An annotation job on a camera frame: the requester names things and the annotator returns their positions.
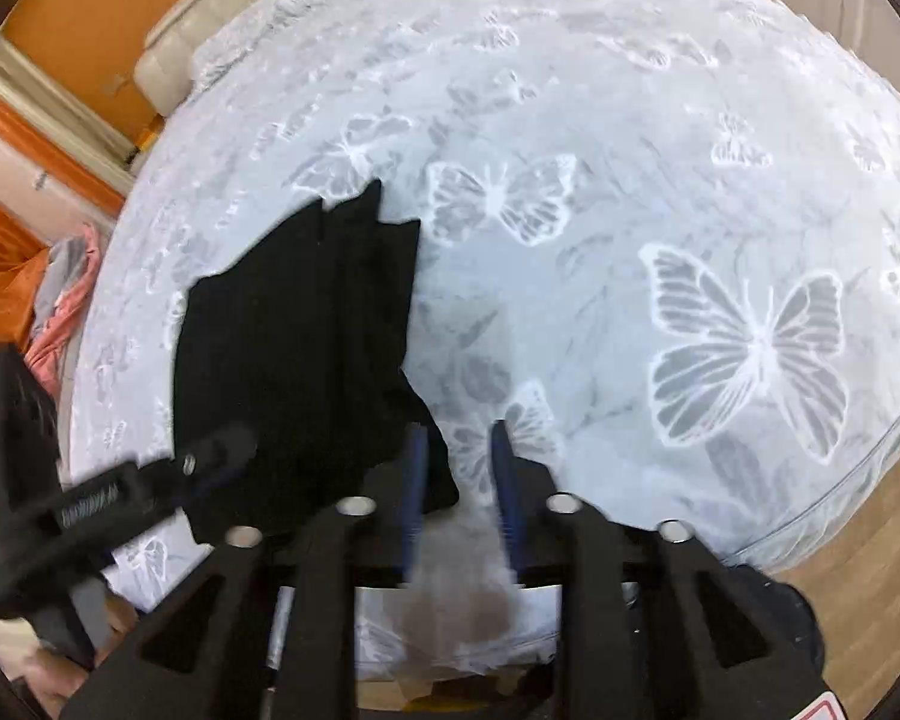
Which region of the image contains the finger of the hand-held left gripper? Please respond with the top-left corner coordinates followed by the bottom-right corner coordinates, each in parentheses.
top-left (180, 424), bottom-right (258, 470)
top-left (184, 461), bottom-right (245, 502)

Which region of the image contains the grey cloth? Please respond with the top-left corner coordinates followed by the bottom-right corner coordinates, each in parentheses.
top-left (34, 236), bottom-right (102, 331)

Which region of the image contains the grey butterfly print bedspread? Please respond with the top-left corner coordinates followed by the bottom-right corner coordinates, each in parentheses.
top-left (67, 0), bottom-right (900, 683)

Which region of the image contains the orange curtain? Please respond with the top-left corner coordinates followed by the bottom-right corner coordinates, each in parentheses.
top-left (0, 79), bottom-right (128, 361)

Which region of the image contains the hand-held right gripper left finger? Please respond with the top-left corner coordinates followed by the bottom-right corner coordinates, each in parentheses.
top-left (60, 420), bottom-right (430, 720)

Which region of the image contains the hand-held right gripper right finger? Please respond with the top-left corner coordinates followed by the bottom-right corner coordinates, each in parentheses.
top-left (490, 418), bottom-right (833, 720)

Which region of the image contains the black knit sweater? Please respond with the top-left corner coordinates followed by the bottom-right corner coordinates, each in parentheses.
top-left (172, 178), bottom-right (460, 545)

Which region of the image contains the pink cloth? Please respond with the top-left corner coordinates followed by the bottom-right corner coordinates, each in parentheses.
top-left (26, 225), bottom-right (102, 398)

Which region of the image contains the person's left hand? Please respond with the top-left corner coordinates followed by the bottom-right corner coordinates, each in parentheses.
top-left (15, 592), bottom-right (140, 717)

